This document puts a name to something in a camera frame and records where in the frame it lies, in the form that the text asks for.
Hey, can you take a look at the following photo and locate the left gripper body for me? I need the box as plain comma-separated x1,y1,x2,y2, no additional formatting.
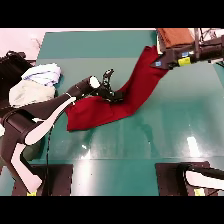
98,87,126,103

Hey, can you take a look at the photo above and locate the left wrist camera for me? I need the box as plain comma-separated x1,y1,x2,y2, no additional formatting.
101,68,115,92

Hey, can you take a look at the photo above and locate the orange garment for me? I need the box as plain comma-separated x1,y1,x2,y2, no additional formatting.
156,28,196,49

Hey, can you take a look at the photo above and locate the dark green garment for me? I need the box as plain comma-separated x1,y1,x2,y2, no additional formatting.
22,139,46,162

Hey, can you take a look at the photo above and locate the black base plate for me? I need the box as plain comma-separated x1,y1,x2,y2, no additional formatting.
12,163,74,197
154,161,214,197

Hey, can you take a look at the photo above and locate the red T-shirt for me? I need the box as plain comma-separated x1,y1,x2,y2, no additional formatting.
64,45,170,132

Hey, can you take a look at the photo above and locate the black cable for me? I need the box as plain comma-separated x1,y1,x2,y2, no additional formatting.
44,129,52,197

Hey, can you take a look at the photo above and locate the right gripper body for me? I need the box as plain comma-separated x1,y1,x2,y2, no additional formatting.
150,49,180,71

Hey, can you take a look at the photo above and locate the cream garment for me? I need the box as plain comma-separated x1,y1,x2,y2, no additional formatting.
8,79,57,108

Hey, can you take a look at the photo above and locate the white garment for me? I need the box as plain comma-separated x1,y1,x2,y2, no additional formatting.
21,63,63,88

